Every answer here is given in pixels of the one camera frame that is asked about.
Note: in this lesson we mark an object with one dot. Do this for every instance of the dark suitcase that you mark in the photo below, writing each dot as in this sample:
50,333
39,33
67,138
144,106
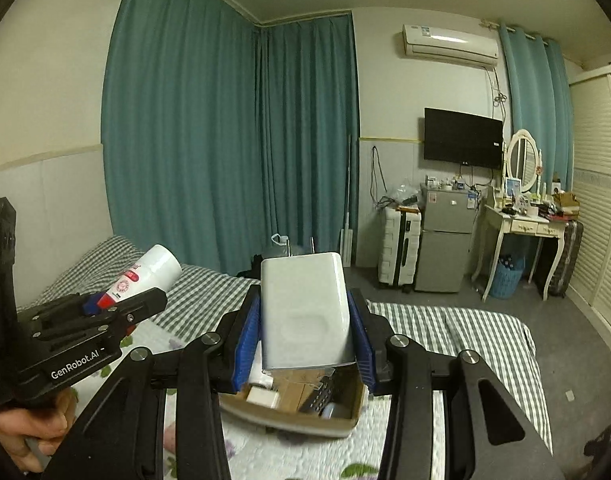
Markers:
563,260

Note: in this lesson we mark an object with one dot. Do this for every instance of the grey two-door fridge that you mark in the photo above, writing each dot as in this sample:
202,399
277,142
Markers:
445,245

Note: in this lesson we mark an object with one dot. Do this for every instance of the white oval vanity mirror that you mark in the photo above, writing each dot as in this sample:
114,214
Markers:
523,160

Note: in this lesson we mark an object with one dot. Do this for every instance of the grey checkered bedsheet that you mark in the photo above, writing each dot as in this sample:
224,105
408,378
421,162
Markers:
460,330

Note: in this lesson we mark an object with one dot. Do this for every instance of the dark patterned clothing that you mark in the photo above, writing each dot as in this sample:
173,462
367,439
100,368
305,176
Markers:
608,455

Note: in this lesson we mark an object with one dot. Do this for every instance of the white air conditioner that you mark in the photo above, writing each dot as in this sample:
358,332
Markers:
450,45

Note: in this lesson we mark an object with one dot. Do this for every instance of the white ribbed suitcase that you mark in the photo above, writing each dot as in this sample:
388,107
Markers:
398,250

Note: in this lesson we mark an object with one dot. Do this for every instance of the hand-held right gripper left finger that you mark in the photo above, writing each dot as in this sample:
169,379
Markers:
245,345

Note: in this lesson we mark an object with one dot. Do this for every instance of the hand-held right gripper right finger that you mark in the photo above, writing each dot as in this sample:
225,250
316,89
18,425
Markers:
365,350

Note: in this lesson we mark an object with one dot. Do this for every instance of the white tube with red cap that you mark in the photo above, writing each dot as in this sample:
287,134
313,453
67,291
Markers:
153,270

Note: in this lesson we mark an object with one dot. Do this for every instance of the white power charger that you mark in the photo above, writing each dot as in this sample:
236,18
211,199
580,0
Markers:
305,305

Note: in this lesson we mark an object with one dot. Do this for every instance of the black wall television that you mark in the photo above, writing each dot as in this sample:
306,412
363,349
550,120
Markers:
463,140

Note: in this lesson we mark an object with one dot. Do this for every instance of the white cylindrical bottle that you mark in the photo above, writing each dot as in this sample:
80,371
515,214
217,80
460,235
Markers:
263,396

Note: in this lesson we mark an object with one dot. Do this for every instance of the blue plastic basket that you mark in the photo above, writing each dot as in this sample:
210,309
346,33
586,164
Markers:
508,280

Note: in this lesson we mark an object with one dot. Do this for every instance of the teal curtain beside wardrobe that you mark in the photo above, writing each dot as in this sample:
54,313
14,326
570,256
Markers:
535,110

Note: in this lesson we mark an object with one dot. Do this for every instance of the cream louvred wardrobe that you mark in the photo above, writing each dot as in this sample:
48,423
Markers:
603,210

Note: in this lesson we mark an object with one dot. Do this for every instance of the cardboard box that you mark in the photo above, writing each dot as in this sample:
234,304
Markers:
285,416

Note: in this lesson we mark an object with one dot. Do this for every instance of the narrow teal curtain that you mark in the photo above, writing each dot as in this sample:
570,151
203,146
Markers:
310,150

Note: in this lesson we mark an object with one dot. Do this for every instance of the person's left hand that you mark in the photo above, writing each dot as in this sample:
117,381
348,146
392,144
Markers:
20,435

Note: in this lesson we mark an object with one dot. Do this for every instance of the clear water jug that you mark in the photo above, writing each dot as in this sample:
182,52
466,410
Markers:
280,250

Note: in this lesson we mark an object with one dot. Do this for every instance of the white floral quilted mat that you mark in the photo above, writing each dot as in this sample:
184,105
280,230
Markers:
305,460

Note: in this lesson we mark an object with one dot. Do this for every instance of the light blue earbuds case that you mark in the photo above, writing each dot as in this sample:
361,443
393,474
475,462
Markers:
336,411

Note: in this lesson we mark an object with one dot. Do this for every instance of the dark ribbed object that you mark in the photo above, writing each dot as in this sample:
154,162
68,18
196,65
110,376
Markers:
319,397

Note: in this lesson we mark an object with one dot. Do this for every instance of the wide teal curtain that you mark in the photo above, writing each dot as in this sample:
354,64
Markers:
180,135

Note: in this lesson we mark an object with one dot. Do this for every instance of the clear plastic bag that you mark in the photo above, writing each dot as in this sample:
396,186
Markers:
403,192

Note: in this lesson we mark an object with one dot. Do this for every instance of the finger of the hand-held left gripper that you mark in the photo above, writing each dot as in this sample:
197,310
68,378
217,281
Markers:
135,307
55,307

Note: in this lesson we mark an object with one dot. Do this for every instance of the brown cardboard boxes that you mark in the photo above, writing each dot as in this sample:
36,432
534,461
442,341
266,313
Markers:
565,205

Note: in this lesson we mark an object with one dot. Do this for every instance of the white dressing table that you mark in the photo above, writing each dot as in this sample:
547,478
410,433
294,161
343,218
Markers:
525,227

